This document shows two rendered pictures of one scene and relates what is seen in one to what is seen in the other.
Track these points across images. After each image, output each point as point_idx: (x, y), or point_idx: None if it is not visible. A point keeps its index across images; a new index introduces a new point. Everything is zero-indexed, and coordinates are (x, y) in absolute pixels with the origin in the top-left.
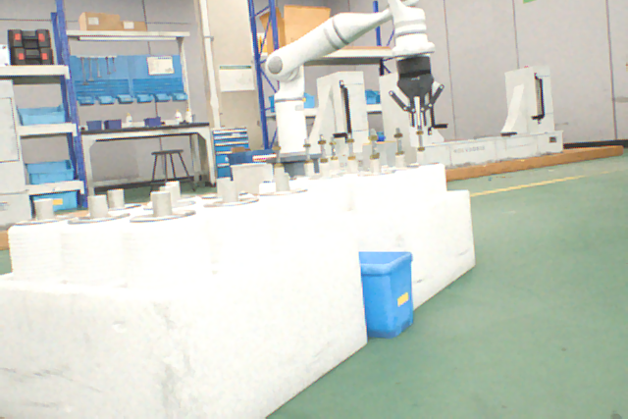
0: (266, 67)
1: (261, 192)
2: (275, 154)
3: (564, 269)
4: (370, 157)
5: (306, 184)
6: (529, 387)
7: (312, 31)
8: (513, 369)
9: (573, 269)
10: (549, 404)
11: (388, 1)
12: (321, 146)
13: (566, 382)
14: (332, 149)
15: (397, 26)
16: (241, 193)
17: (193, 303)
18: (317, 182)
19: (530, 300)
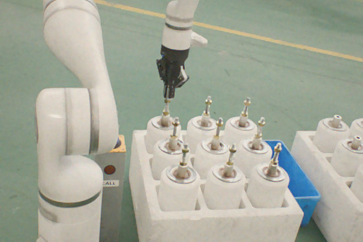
0: (117, 134)
1: (343, 129)
2: (278, 154)
3: (125, 142)
4: (247, 115)
5: (271, 153)
6: (275, 134)
7: (96, 33)
8: (267, 138)
9: (124, 140)
10: (281, 130)
11: None
12: (262, 126)
13: (265, 128)
14: (186, 155)
15: (193, 19)
16: (349, 138)
17: None
18: (269, 145)
19: None
